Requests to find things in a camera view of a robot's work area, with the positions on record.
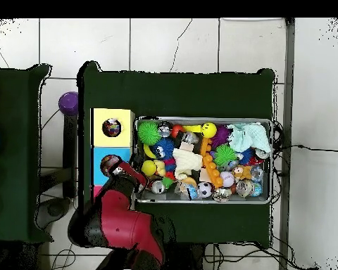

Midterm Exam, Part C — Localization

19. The colourful dotted cloth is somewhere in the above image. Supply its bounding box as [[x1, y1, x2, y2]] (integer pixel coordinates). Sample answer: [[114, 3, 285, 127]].
[[101, 118, 122, 138]]

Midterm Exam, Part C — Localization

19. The wooden box with three holes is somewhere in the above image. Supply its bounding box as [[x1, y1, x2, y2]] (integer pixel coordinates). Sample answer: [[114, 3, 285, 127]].
[[90, 108, 136, 199]]

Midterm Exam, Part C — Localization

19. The plain yellow ball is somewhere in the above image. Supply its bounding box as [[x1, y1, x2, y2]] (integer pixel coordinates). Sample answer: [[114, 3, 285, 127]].
[[141, 160, 158, 177]]

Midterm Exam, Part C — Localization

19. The blue spiky rubber ball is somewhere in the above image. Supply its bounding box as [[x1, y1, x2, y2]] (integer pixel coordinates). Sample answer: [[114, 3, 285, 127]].
[[152, 138, 176, 160]]

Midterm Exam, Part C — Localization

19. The green spiky rubber ball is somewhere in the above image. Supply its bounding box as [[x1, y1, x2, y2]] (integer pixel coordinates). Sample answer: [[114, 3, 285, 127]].
[[214, 144, 239, 167], [137, 121, 162, 146]]

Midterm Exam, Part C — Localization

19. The cream fluffy cloth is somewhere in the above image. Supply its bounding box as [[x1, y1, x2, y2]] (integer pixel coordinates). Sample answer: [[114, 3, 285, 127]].
[[173, 148, 204, 181]]

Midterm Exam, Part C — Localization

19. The black and white soccer ball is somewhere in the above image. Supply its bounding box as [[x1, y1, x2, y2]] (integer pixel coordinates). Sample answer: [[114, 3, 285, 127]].
[[197, 181, 213, 198]]

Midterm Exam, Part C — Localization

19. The orange plastic block toy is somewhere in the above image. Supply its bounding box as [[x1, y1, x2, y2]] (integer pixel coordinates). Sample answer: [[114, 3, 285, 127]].
[[202, 153, 224, 188]]

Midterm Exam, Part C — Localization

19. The dark green table cloth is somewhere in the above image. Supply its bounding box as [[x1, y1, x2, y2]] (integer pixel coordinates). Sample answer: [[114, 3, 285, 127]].
[[77, 60, 275, 248], [0, 64, 54, 244]]

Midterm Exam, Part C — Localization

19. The yellow smiley face ball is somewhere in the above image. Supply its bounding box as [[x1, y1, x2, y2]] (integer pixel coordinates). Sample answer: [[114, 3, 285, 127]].
[[201, 122, 218, 139]]

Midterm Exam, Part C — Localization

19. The white baseball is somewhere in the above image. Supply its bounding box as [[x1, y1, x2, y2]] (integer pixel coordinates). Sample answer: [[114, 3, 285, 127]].
[[220, 171, 235, 188]]

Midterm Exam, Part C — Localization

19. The purple round lid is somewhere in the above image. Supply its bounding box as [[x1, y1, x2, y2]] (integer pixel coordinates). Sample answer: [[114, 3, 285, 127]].
[[58, 91, 79, 116]]

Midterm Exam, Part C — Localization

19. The mint green knitted cloth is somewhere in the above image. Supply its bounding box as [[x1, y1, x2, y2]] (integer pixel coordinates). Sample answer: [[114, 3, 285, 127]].
[[227, 122, 272, 154]]

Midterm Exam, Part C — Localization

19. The silver wire mesh bin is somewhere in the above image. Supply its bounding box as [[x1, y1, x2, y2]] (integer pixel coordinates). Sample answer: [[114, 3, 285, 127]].
[[133, 116, 273, 205]]

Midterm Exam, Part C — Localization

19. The long black cable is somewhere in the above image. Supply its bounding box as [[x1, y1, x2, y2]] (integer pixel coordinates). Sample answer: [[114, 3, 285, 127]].
[[273, 143, 338, 153]]

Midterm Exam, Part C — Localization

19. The grey metal rail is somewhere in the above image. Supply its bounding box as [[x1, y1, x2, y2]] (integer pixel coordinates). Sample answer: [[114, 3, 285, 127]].
[[278, 18, 296, 270]]

